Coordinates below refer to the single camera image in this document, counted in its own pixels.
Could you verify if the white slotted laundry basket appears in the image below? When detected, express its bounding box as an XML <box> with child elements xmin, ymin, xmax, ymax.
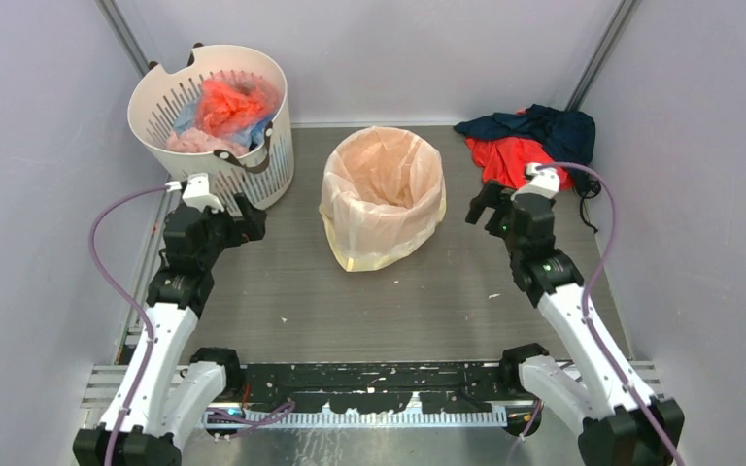
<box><xmin>127</xmin><ymin>44</ymin><xmax>295</xmax><ymax>215</ymax></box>

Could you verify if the aluminium rail frame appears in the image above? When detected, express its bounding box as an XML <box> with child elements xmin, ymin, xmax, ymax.
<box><xmin>81</xmin><ymin>361</ymin><xmax>666</xmax><ymax>430</ymax></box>

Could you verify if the red cloth garment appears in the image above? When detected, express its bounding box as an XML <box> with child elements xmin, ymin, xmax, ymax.
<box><xmin>454</xmin><ymin>105</ymin><xmax>563</xmax><ymax>188</ymax></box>

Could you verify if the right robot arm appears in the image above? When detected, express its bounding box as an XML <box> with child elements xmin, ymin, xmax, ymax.
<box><xmin>465</xmin><ymin>181</ymin><xmax>685</xmax><ymax>465</ymax></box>

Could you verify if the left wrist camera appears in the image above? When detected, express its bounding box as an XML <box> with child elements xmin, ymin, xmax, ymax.
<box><xmin>182</xmin><ymin>173</ymin><xmax>225</xmax><ymax>214</ymax></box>

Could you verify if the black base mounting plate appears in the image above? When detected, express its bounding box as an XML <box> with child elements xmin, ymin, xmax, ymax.
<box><xmin>215</xmin><ymin>361</ymin><xmax>534</xmax><ymax>415</ymax></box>

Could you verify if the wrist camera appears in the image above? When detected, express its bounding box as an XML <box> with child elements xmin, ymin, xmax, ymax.
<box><xmin>511</xmin><ymin>163</ymin><xmax>561</xmax><ymax>199</ymax></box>
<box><xmin>182</xmin><ymin>173</ymin><xmax>225</xmax><ymax>214</ymax></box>

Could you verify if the pink plastic trash bag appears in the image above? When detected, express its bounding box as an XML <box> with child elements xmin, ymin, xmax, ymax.
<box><xmin>165</xmin><ymin>128</ymin><xmax>250</xmax><ymax>156</ymax></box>

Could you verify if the blue plastic trash bag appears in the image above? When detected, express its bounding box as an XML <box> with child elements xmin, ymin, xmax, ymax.
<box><xmin>170</xmin><ymin>100</ymin><xmax>272</xmax><ymax>151</ymax></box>

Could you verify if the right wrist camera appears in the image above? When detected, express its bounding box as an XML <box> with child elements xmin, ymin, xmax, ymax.
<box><xmin>511</xmin><ymin>163</ymin><xmax>561</xmax><ymax>199</ymax></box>

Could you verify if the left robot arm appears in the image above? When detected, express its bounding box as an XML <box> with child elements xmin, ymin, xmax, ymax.
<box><xmin>72</xmin><ymin>193</ymin><xmax>267</xmax><ymax>465</ymax></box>

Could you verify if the black cord on floor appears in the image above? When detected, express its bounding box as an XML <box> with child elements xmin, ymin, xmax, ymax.
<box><xmin>573</xmin><ymin>168</ymin><xmax>603</xmax><ymax>234</ymax></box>

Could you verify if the pale yellow trash bag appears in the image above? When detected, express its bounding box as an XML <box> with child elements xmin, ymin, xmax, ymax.
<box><xmin>319</xmin><ymin>126</ymin><xmax>447</xmax><ymax>273</ymax></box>

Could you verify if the red plastic trash bag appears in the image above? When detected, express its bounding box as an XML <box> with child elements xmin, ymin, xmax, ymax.
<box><xmin>195</xmin><ymin>70</ymin><xmax>282</xmax><ymax>139</ymax></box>

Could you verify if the navy blue cloth garment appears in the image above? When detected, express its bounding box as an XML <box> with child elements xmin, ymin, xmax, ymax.
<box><xmin>454</xmin><ymin>104</ymin><xmax>597</xmax><ymax>187</ymax></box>

